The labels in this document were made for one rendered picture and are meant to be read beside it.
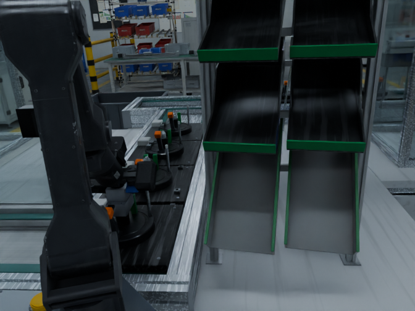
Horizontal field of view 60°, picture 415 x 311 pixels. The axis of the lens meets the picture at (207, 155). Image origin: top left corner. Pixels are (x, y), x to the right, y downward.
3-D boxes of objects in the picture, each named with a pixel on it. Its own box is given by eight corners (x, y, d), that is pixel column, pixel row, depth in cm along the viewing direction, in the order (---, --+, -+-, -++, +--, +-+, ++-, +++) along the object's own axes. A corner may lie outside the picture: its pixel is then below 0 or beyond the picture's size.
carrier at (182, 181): (184, 208, 94) (181, 164, 90) (96, 208, 96) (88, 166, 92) (194, 170, 117) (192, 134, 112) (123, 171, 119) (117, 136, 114)
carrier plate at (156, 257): (167, 273, 71) (166, 264, 70) (51, 272, 73) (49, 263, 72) (183, 211, 93) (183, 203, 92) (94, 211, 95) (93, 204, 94)
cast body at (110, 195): (126, 216, 77) (122, 187, 74) (107, 216, 77) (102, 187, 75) (136, 198, 85) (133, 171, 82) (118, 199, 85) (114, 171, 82)
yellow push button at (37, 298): (49, 316, 61) (47, 307, 61) (27, 316, 62) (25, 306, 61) (60, 298, 65) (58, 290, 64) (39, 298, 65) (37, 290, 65)
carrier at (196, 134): (201, 144, 140) (199, 113, 135) (141, 145, 142) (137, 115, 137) (205, 126, 162) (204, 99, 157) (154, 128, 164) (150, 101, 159)
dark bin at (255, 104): (275, 155, 63) (275, 123, 58) (204, 152, 66) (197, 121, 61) (285, 66, 81) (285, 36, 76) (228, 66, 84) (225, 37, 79)
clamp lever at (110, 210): (119, 236, 75) (109, 214, 70) (110, 236, 75) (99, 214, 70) (123, 222, 78) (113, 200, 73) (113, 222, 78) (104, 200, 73)
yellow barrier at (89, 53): (99, 94, 736) (89, 36, 694) (89, 94, 738) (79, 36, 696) (139, 70, 1051) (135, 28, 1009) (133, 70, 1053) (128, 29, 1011)
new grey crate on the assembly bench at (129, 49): (129, 57, 594) (128, 47, 588) (112, 58, 596) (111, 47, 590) (135, 55, 631) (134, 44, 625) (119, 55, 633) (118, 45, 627)
